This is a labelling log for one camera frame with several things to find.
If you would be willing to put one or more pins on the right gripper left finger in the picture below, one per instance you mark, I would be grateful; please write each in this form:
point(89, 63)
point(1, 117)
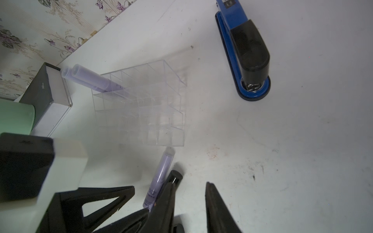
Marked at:
point(161, 217)

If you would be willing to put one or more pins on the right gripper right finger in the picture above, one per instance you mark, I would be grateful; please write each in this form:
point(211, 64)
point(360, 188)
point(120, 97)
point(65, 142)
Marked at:
point(219, 219)

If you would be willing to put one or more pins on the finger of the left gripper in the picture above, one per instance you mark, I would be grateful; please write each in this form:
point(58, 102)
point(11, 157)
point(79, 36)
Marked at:
point(65, 211)
point(132, 223)

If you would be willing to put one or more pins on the purple lipstick tube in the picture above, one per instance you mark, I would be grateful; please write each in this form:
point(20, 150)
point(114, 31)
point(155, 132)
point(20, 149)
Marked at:
point(159, 177)
point(66, 73)
point(95, 79)

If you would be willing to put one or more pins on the black lipstick gold band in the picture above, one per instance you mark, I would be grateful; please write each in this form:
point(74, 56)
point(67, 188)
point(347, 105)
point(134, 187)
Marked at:
point(175, 178)

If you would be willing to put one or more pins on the green pen cup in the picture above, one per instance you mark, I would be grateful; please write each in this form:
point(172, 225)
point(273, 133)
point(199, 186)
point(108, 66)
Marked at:
point(16, 118)

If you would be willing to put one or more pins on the blue black stapler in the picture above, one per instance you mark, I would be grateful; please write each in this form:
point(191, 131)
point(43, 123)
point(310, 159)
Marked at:
point(247, 54)

